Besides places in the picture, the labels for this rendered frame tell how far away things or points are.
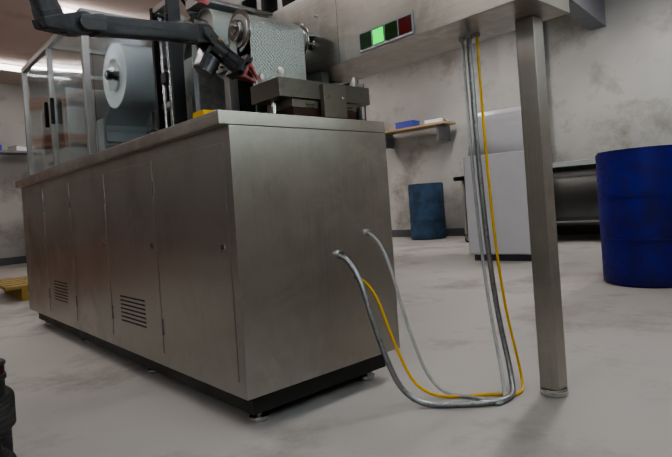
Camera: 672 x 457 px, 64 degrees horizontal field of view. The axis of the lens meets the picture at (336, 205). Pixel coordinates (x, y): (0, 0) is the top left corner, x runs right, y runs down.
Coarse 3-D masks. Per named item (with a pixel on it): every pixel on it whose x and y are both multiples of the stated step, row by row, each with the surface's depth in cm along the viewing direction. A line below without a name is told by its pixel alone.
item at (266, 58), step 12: (252, 48) 183; (264, 48) 186; (276, 48) 190; (288, 48) 193; (252, 60) 183; (264, 60) 186; (276, 60) 190; (288, 60) 193; (300, 60) 197; (264, 72) 186; (276, 72) 189; (288, 72) 193; (300, 72) 197
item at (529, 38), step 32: (544, 64) 161; (544, 96) 160; (544, 128) 159; (544, 160) 158; (544, 192) 158; (544, 224) 159; (544, 256) 159; (544, 288) 160; (544, 320) 160; (544, 352) 161; (544, 384) 161
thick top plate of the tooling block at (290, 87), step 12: (264, 84) 171; (276, 84) 166; (288, 84) 168; (300, 84) 171; (312, 84) 174; (336, 84) 181; (252, 96) 176; (264, 96) 171; (276, 96) 167; (288, 96) 168; (300, 96) 171; (312, 96) 174; (348, 96) 185; (360, 96) 189
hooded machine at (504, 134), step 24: (480, 120) 502; (504, 120) 486; (480, 144) 496; (504, 144) 482; (504, 168) 478; (504, 192) 479; (480, 216) 493; (504, 216) 480; (504, 240) 481; (528, 240) 468
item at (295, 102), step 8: (280, 104) 174; (288, 104) 171; (296, 104) 171; (304, 104) 173; (312, 104) 176; (320, 104) 178; (352, 104) 188; (280, 112) 175; (288, 112) 172; (296, 112) 171; (304, 112) 173; (312, 112) 175; (320, 112) 178; (352, 112) 188
